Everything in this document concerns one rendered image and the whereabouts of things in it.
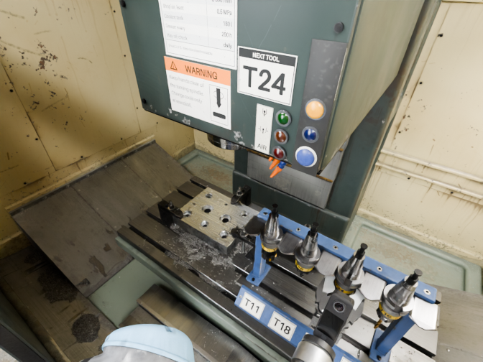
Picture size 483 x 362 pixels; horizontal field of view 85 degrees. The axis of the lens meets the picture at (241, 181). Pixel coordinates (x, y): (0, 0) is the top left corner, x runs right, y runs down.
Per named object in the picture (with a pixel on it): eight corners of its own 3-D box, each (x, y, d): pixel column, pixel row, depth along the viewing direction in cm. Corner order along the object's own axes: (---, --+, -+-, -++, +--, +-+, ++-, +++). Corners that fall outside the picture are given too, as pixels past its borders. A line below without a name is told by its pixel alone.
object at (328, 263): (332, 281, 65) (333, 279, 64) (312, 269, 67) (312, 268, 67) (341, 261, 69) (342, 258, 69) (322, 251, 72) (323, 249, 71)
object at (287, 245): (291, 258, 70) (292, 256, 69) (274, 248, 72) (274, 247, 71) (302, 241, 74) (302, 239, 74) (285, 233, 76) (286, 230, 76)
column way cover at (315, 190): (325, 212, 127) (356, 110, 95) (244, 177, 148) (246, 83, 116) (328, 206, 130) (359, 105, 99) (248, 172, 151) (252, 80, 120)
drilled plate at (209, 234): (227, 256, 102) (226, 247, 99) (173, 223, 114) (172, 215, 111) (259, 220, 117) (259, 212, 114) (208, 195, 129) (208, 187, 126)
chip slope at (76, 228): (108, 321, 113) (88, 288, 97) (34, 246, 142) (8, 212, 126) (232, 205, 171) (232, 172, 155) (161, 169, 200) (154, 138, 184)
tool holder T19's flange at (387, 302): (409, 296, 63) (413, 290, 61) (410, 320, 58) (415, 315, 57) (380, 286, 65) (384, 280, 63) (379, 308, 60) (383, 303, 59)
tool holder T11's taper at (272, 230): (282, 232, 74) (285, 215, 70) (272, 240, 72) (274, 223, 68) (271, 223, 77) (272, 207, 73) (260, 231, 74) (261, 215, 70)
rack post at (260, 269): (257, 287, 96) (263, 233, 78) (245, 279, 98) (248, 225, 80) (271, 268, 102) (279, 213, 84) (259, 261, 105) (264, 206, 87)
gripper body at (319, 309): (316, 305, 68) (296, 348, 60) (323, 288, 63) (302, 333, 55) (346, 323, 65) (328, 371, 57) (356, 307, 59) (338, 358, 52)
